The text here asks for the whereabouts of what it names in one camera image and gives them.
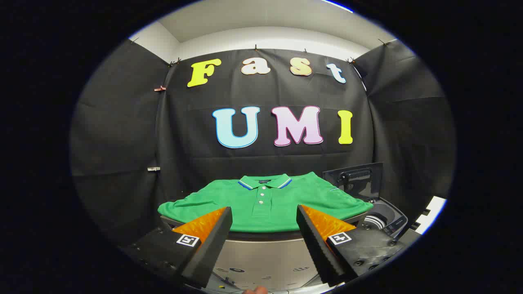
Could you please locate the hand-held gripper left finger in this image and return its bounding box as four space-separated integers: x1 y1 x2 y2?
123 206 233 289

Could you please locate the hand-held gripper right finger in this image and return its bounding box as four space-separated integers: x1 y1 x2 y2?
296 204 409 287

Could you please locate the green polo shirt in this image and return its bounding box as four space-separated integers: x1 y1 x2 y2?
158 172 373 233

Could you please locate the grey table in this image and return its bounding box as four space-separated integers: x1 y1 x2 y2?
159 214 368 292

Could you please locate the white panel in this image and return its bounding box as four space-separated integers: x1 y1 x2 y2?
412 196 448 236

